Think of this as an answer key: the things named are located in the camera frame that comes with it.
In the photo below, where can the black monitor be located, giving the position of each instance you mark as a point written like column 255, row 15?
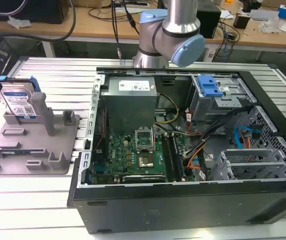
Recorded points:
column 26, row 10

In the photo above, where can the grey power supply unit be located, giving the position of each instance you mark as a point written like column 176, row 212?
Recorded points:
column 129, row 105

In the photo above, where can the RAM stick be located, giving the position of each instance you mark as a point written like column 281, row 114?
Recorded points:
column 176, row 156
column 168, row 157

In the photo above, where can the CPU socket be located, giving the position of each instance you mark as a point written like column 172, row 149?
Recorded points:
column 145, row 161

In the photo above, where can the wooden desk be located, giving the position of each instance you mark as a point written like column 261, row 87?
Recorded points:
column 143, row 27

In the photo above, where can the black open PC case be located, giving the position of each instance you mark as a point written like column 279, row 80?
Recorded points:
column 183, row 207

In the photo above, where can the green motherboard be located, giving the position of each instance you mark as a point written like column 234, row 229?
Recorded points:
column 133, row 155

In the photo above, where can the hard disk in blue carrier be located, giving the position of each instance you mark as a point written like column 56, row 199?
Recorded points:
column 16, row 98

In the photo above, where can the silver drive cage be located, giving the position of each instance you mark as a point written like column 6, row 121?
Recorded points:
column 220, row 100

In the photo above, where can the silver disk bay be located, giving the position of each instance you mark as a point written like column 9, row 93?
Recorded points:
column 253, row 165

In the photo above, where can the small black box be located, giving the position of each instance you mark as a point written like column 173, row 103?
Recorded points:
column 241, row 20

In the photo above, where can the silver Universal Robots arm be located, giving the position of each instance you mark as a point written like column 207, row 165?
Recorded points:
column 175, row 25

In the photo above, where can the black graphics card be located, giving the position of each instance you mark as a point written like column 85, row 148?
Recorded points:
column 144, row 178

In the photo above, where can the grey parts rack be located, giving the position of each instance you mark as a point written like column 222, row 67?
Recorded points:
column 33, row 147

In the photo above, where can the blue drive bay latch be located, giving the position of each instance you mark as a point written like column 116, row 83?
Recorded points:
column 209, row 86

